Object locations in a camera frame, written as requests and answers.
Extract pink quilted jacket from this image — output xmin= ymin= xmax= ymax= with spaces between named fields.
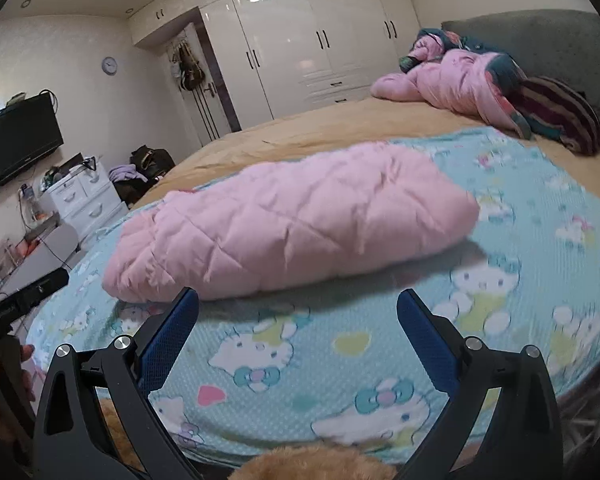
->
xmin=102 ymin=142 xmax=480 ymax=302

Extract purple clothes pile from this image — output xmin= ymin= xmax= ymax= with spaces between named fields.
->
xmin=108 ymin=164 xmax=148 ymax=183

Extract white bedroom door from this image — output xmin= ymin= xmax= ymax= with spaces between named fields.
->
xmin=166 ymin=24 xmax=230 ymax=146

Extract white low side table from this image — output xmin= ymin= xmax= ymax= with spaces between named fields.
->
xmin=0 ymin=224 xmax=79 ymax=300

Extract white drawer chest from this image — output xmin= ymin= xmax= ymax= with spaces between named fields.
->
xmin=40 ymin=157 xmax=129 ymax=247

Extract black backpack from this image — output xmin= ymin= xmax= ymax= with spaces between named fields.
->
xmin=130 ymin=145 xmax=175 ymax=180

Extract dark bags hanging on door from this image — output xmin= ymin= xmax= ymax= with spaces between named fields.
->
xmin=175 ymin=40 xmax=207 ymax=91

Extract striped dark pillow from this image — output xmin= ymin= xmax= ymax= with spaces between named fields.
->
xmin=507 ymin=77 xmax=600 ymax=156

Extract bed with tan sheet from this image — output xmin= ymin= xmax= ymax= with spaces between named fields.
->
xmin=130 ymin=96 xmax=600 ymax=212

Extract pink crumpled duvet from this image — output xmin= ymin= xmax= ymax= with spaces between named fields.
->
xmin=370 ymin=28 xmax=532 ymax=140

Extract grey upholstered headboard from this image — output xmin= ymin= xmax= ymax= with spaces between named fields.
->
xmin=442 ymin=9 xmax=600 ymax=110

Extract white glossy wardrobe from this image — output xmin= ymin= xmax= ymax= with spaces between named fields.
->
xmin=130 ymin=0 xmax=420 ymax=129

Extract black wall television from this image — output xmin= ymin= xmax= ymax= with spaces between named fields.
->
xmin=0 ymin=92 xmax=64 ymax=186

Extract round wall clock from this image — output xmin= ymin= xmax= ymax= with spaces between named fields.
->
xmin=102 ymin=56 xmax=118 ymax=76

